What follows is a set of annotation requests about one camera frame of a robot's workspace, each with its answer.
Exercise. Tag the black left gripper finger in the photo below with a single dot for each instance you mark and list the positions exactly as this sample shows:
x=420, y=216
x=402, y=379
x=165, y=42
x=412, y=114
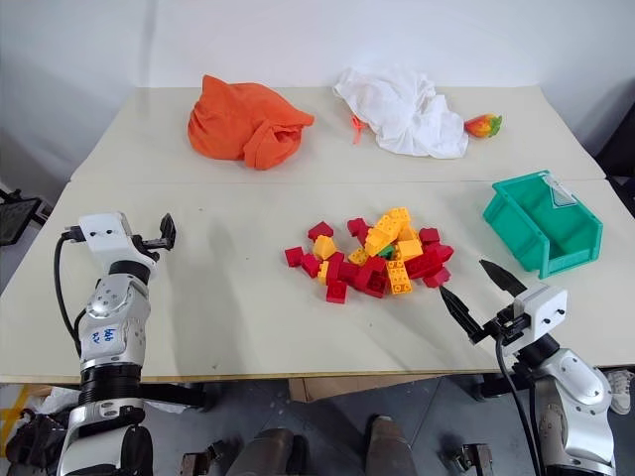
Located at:
x=171, y=241
x=167, y=223

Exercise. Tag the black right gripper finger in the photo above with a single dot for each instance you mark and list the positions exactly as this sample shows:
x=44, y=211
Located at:
x=459, y=310
x=503, y=277

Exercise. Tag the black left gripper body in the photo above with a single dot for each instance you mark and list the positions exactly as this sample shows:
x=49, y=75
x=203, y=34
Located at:
x=149, y=244

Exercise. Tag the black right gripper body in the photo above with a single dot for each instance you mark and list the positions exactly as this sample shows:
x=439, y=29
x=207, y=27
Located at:
x=506, y=324

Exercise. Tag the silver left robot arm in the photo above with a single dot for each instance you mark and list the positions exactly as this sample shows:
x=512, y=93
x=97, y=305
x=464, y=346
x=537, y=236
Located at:
x=115, y=317

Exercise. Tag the green plastic bin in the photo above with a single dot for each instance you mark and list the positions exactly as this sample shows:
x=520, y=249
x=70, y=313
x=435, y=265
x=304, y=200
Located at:
x=526, y=238

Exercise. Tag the black table leg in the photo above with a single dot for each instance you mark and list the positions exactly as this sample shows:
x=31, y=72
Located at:
x=496, y=387

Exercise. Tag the green plastic building brick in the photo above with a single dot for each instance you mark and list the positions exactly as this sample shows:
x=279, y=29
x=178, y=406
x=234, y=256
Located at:
x=388, y=253

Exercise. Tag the clear plastic label holder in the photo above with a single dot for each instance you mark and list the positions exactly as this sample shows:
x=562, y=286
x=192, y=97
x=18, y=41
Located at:
x=561, y=193

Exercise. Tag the crumpled orange cloth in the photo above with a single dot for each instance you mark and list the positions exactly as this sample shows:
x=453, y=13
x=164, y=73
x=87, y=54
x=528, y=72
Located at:
x=243, y=124

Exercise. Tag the black metal stand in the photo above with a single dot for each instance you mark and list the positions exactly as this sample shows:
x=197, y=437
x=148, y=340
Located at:
x=20, y=215

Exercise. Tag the white shoe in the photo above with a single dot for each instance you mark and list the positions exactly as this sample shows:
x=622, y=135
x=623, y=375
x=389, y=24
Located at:
x=621, y=392

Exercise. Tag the brown cardboard sheet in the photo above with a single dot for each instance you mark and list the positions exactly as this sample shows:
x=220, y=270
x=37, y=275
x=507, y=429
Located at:
x=347, y=389

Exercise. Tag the dark rounded shape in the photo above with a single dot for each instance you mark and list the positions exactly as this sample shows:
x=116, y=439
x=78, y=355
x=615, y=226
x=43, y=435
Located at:
x=389, y=446
x=270, y=453

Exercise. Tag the toy strawberry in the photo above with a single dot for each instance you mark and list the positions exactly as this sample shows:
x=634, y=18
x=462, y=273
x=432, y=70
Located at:
x=481, y=125

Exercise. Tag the black object beside table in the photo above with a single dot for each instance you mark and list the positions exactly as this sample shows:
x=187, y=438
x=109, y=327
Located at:
x=620, y=158

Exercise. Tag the white plastic bag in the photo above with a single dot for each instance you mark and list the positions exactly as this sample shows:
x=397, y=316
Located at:
x=57, y=399

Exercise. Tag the crumpled white cloth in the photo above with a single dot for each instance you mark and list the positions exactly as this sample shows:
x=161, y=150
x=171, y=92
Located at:
x=407, y=111

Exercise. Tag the dark bag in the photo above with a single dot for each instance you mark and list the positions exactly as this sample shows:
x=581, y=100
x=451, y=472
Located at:
x=35, y=439

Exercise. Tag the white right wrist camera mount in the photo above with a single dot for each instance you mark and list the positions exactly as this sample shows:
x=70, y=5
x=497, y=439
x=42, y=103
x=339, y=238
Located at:
x=543, y=310

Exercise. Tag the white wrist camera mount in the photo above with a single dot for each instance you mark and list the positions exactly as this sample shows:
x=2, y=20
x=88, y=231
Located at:
x=543, y=310
x=101, y=232

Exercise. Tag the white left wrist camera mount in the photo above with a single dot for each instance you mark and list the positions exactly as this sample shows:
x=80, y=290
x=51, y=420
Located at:
x=101, y=232

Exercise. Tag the metal foot bracket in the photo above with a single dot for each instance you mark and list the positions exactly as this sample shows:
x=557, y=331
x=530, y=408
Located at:
x=206, y=458
x=471, y=456

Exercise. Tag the black table frame bar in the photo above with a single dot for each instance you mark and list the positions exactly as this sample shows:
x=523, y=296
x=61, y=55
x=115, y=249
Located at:
x=173, y=394

